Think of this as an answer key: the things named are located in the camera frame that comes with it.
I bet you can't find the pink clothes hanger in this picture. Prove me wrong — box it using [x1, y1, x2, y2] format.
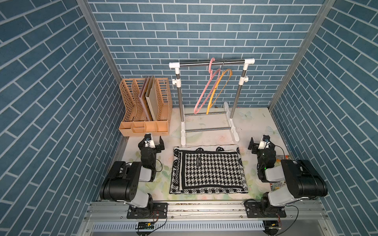
[194, 58, 221, 115]

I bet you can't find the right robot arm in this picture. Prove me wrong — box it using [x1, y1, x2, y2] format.
[247, 135, 328, 217]

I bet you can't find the colourful picture book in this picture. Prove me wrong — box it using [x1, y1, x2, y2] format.
[268, 155, 293, 191]

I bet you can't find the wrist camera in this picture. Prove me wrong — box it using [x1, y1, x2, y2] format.
[143, 133, 155, 148]
[258, 135, 270, 149]

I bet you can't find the orange clothes hanger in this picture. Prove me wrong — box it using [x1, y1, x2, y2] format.
[206, 60, 233, 115]

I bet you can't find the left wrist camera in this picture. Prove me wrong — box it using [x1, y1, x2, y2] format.
[143, 133, 155, 148]

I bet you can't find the houndstooth black white scarf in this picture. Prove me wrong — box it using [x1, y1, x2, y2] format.
[169, 145, 248, 195]

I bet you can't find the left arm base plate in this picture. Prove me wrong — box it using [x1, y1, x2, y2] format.
[127, 203, 168, 219]

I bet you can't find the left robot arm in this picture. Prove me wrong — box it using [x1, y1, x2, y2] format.
[99, 134, 165, 213]

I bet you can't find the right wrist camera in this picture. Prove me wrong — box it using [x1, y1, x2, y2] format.
[258, 135, 270, 149]

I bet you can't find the right circuit board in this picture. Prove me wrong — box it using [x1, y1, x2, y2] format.
[263, 220, 281, 236]

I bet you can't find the orange plastic file organizer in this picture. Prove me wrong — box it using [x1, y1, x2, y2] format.
[119, 76, 172, 137]

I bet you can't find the left green circuit board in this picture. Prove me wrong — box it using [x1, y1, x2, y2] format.
[136, 222, 155, 231]

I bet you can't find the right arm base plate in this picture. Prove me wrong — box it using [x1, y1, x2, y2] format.
[244, 199, 286, 218]

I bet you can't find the white steel clothes rack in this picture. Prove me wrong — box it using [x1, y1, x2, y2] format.
[169, 59, 256, 146]

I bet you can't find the aluminium mounting rail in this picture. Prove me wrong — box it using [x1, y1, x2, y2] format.
[78, 200, 337, 236]

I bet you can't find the beige folder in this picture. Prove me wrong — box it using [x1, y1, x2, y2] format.
[145, 76, 158, 121]

